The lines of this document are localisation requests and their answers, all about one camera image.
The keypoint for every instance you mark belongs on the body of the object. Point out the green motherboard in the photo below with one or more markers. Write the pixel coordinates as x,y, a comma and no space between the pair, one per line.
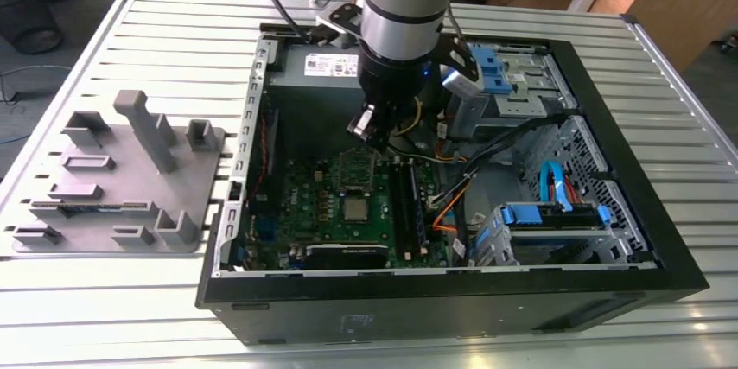
305,183

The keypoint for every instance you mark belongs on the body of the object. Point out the grey metal drive cage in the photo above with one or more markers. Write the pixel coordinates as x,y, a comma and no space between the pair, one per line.
512,110

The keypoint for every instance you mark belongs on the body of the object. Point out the black mesh bin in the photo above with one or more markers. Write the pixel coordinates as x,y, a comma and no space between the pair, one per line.
34,27

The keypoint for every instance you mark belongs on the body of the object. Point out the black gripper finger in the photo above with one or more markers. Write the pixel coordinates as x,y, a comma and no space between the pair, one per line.
363,125
395,122

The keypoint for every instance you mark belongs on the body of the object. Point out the wooden cabinet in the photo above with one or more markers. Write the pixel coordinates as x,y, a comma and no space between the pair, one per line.
686,6

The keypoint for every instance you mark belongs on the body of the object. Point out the black PC case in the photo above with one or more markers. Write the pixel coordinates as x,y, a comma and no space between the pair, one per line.
438,313

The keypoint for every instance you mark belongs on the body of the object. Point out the grey metal disk bay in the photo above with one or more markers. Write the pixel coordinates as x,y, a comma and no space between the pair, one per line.
554,241

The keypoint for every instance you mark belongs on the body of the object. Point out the hard disk in blue carrier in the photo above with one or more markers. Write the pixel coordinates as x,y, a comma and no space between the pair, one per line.
522,217

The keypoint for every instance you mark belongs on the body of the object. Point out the blue drive bracket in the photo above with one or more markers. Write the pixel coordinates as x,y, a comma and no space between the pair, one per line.
492,75

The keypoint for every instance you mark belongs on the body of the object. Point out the black graphics card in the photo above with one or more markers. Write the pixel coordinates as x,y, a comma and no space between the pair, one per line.
345,256

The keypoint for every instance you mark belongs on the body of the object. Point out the grey power supply unit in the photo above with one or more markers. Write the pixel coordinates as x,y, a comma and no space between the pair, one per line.
323,64

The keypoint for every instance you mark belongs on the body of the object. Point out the grey parts rack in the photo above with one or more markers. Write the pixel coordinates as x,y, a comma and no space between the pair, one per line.
189,196

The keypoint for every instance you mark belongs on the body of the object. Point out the black RAM slot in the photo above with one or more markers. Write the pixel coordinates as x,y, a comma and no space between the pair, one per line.
410,205
395,205

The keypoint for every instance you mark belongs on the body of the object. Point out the camera on grey bracket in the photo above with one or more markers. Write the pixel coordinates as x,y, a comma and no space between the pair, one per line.
336,23

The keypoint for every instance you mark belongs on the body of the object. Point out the RAM stick with gold contacts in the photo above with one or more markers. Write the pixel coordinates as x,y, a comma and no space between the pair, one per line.
87,210

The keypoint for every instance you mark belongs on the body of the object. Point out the CPU with silver top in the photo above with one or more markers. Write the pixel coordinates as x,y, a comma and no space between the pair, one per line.
357,210

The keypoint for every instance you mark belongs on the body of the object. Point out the blue board connector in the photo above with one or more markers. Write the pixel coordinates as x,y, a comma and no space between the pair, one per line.
264,229

